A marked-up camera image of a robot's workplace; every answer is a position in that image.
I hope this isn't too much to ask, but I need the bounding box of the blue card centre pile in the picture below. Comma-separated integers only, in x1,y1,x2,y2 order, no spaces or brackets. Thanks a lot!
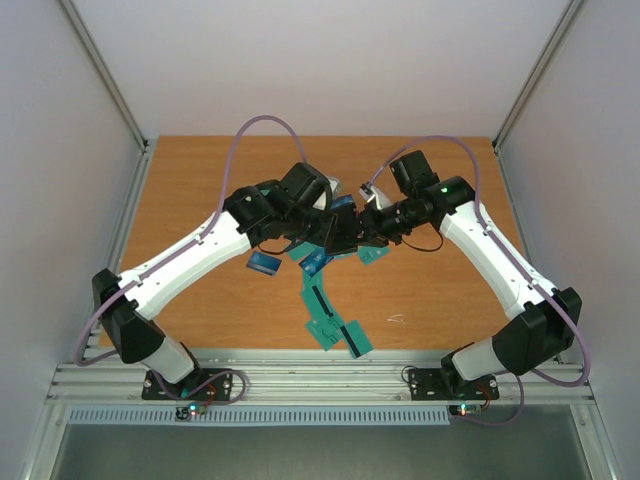
299,248,334,277

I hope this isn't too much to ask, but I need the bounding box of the teal card near black card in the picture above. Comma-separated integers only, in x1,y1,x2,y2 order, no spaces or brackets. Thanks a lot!
357,246,390,265

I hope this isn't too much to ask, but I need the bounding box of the long teal card with stripe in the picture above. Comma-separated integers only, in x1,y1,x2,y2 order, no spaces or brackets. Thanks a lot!
300,272,338,321

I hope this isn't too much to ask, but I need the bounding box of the teal VIP card front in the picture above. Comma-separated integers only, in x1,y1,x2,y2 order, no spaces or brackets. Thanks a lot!
306,318,343,351

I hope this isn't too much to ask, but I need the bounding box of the aluminium front rail frame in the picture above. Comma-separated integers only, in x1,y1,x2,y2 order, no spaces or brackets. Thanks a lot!
45,347,596,406

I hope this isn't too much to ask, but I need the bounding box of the right small circuit board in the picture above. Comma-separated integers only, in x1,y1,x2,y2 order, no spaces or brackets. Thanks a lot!
449,403,485,417

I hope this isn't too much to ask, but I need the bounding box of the left aluminium corner post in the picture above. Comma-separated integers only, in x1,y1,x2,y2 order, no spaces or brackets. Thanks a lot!
56,0,149,152

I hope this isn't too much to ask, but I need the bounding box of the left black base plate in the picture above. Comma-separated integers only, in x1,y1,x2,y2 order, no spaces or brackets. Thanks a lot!
141,368,234,402

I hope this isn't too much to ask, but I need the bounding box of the teal chip card centre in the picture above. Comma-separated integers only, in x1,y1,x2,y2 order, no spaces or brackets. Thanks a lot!
288,242,318,262

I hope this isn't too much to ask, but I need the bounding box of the left small circuit board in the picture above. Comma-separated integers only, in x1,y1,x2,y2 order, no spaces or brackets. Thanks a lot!
174,403,208,421

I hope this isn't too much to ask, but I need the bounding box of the black leather card holder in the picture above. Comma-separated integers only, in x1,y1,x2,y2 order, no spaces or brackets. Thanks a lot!
324,203,360,256

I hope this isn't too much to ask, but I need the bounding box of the dark blue card left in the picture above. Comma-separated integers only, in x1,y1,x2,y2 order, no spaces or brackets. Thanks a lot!
246,251,282,276

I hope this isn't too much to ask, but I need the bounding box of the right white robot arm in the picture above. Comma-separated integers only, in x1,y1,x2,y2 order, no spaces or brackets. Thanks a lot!
359,151,582,397

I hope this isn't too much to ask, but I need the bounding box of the teal card black stripe front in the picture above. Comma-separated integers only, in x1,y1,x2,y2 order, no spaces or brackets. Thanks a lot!
340,320,374,359

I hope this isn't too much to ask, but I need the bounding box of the blue card with logo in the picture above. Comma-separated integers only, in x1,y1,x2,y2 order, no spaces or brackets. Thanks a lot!
331,195,355,210

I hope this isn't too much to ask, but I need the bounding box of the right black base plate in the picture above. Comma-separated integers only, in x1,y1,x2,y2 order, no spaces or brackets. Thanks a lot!
401,366,500,401

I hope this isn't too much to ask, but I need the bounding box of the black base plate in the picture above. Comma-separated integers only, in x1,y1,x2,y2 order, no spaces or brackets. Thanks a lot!
141,368,234,402
401,366,500,401

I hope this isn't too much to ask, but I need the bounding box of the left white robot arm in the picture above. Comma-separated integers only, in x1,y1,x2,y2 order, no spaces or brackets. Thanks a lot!
92,162,340,398

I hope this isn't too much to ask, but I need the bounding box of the small circuit board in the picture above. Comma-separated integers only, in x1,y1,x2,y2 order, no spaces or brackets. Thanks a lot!
174,403,208,421
449,403,485,417

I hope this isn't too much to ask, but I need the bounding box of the right aluminium corner post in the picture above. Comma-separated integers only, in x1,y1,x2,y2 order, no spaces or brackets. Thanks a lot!
492,0,587,155

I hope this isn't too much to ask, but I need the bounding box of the aluminium corner post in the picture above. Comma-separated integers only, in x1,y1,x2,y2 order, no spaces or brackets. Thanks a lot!
492,0,587,155
56,0,149,152

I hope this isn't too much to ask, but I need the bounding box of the grey slotted cable duct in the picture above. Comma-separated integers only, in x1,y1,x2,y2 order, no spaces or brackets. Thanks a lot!
67,405,450,427

